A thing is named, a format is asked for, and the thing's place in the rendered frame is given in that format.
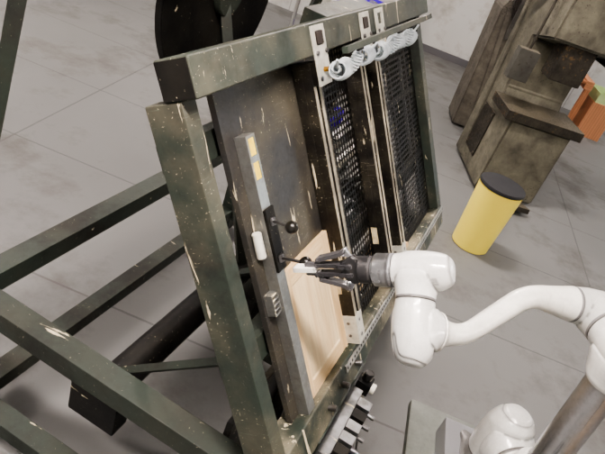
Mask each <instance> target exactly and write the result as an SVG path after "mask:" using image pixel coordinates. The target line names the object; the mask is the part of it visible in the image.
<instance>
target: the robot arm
mask: <svg viewBox="0 0 605 454"><path fill-rule="evenodd" d="M339 257H347V258H345V259H344V260H340V261H336V260H329V259H335V258H339ZM319 268H320V269H319ZM324 268H336V269H324ZM293 272H294V273H306V275H308V276H315V277H318V278H319V281H320V282H321V283H325V284H329V285H333V286H338V287H342V288H345V289H347V290H348V291H349V292H351V291H352V290H353V288H354V287H355V285H356V284H358V283H361V284H374V286H384V287H395V302H394V307H393V315H392V326H391V339H392V348H393V354H394V356H395V357H396V358H397V360H398V362H400V363H401V364H403V365H404V366H407V367H410V368H423V367H425V366H427V365H428V364H429V363H430V361H431V360H432V358H433V354H434V352H439V351H441V350H442V349H443V348H444V347H446V346H460V345H465V344H468V343H471V342H474V341H477V340H479V339H480V338H482V337H483V336H485V335H486V334H488V333H489V332H491V331H493V330H495V329H496V328H498V327H500V326H501V325H503V324H504V323H506V322H507V321H509V320H510V319H512V318H514V317H515V316H517V315H518V314H520V313H523V312H525V311H527V310H531V309H537V310H540V311H543V312H545V313H549V314H552V315H553V316H555V317H557V318H559V319H561V320H564V321H567V322H571V323H574V324H576V327H577V328H578V329H579V330H580V332H581V333H582V334H583V335H584V336H585V338H586V339H587V340H588V342H589V343H590V344H591V346H590V347H589V353H588V358H587V362H586V365H585V372H586V374H585V375H584V377H583V378H582V380H581V381H580V383H579V384H578V385H577V387H576V388H575V389H574V390H573V392H572V393H571V394H570V396H569V397H568V399H567V400H566V401H565V403H564V404H563V406H562V407H561V409H560V410H559V411H558V413H557V414H556V415H555V417H554V419H553V420H552V421H551V423H549V424H548V426H547V427H546V429H545V430H544V432H543V433H542V434H541V436H540V437H539V439H538V440H537V442H536V443H535V441H534V438H533V437H534V436H535V424H534V421H533V419H532V417H531V416H530V414H529V413H528V411H527V410H526V409H524V408H523V407H521V406H520V405H518V404H500V405H498V406H496V407H494V408H493V409H491V411H489V412H488V413H487V414H486V415H485V416H484V417H483V418H482V420H481V421H480V422H479V423H478V424H477V426H476V427H475V429H474V431H473V433H472V434H471V433H470V432H468V431H466V430H461V431H460V433H459V434H460V448H459V454H576V453H577V452H578V451H579V450H580V448H581V447H582V446H583V444H584V443H585V442H586V441H587V440H588V439H589V438H590V437H591V435H592V434H593V433H594V431H595V430H596V429H597V428H598V426H599V425H600V424H601V422H602V421H603V420H604V419H605V292H604V291H600V290H597V289H593V288H589V287H580V286H523V287H521V288H518V289H516V290H514V291H512V292H510V293H508V294H506V295H505V296H504V297H502V298H501V299H499V300H498V301H496V302H495V303H493V304H491V305H490V306H488V307H487V308H485V309H484V310H482V311H481V312H479V313H478V314H477V315H475V316H474V317H472V318H471V319H469V320H468V321H466V322H461V323H453V322H450V321H449V320H448V319H447V317H446V315H445V314H444V313H442V312H440V311H439V310H438V309H436V299H437V295H438V292H439V291H445V290H447V289H449V288H450V287H451V286H453V285H454V284H455V282H456V266H455V262H454V260H452V259H451V258H450V257H449V256H448V255H446V254H444V253H440V252H435V251H427V250H406V251H404V252H400V253H375V254H374V256H356V255H354V254H350V253H349V251H348V247H347V246H346V247H344V248H343V249H341V250H336V251H332V252H329V253H324V254H320V255H319V256H318V257H317V258H316V259H315V261H306V262H305V263H304V264H296V265H295V266H294V267H293ZM338 277H339V278H338ZM341 278H345V279H347V280H345V279H341Z"/></svg>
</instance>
